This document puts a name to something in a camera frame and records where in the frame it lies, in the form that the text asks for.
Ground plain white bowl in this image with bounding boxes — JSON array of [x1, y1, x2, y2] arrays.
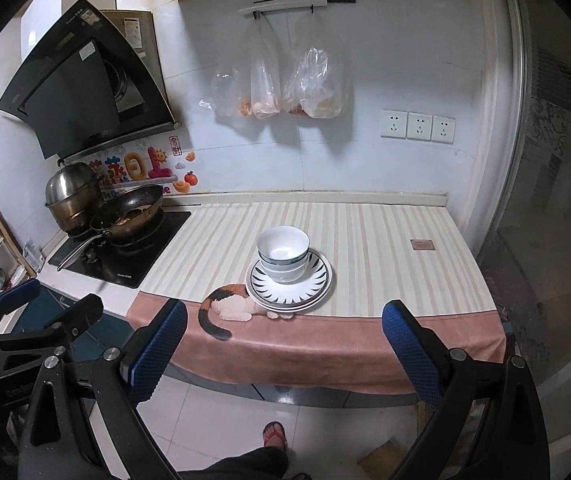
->
[[257, 225, 311, 263]]

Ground frosted glass sliding door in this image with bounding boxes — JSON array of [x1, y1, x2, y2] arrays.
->
[[495, 0, 571, 401]]

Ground person's foot in sandal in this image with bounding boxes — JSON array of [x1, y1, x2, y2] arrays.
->
[[262, 421, 289, 453]]

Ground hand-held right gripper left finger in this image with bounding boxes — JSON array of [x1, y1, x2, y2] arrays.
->
[[18, 299, 189, 480]]

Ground dark frying pan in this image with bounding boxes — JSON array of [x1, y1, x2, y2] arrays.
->
[[56, 184, 165, 272]]

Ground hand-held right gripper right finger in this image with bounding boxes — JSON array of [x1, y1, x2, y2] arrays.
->
[[382, 299, 551, 480]]

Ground wooden cutting board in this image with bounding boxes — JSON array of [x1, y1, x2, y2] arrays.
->
[[0, 205, 30, 277]]

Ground white bowl with dark rim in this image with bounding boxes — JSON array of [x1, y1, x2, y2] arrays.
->
[[258, 252, 310, 272]]

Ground white wall socket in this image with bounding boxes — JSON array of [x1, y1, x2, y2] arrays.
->
[[379, 109, 409, 139], [430, 115, 457, 144], [406, 112, 433, 141]]

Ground wall hook rail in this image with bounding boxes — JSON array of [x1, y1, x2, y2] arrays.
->
[[238, 0, 357, 19]]

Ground large white plate pink flowers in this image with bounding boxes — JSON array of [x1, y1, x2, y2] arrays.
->
[[244, 247, 334, 311]]

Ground colourful letters wall sticker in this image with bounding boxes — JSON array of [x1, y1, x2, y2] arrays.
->
[[83, 144, 179, 197]]

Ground cardboard piece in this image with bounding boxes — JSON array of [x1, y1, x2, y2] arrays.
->
[[359, 437, 407, 477]]

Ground striped tablecloth with cat print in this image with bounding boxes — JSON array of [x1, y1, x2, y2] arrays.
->
[[126, 201, 509, 396]]

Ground person's leg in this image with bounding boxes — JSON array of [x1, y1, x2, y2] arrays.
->
[[180, 447, 311, 480]]

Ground white plate with blue dashes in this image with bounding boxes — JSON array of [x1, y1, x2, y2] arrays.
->
[[250, 249, 329, 306]]

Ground small floral white bowl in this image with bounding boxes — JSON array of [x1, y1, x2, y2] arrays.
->
[[263, 265, 307, 284]]

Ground black range hood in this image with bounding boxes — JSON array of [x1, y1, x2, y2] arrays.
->
[[0, 0, 182, 161]]

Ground clear plastic bag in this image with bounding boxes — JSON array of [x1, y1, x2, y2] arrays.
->
[[247, 14, 284, 120], [282, 10, 352, 120], [200, 71, 255, 119]]

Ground black glass gas stove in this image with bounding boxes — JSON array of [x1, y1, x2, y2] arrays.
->
[[48, 209, 192, 289]]

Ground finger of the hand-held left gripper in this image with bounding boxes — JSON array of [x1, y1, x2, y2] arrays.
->
[[0, 277, 42, 343], [0, 293, 104, 358]]

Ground stainless steel steamer pot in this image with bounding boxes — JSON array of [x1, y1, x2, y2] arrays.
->
[[44, 160, 104, 234]]

